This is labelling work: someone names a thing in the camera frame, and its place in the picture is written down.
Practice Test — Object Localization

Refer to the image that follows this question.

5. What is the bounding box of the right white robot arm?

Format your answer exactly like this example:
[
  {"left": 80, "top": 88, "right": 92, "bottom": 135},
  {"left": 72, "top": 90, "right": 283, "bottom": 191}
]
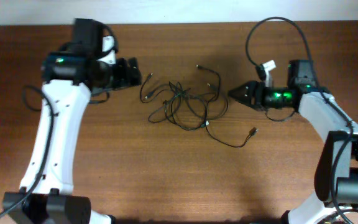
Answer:
[{"left": 228, "top": 60, "right": 358, "bottom": 223}]

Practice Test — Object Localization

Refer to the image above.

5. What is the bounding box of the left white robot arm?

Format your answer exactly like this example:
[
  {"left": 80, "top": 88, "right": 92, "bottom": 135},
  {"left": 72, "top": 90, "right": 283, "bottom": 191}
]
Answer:
[{"left": 2, "top": 18, "right": 142, "bottom": 224}]

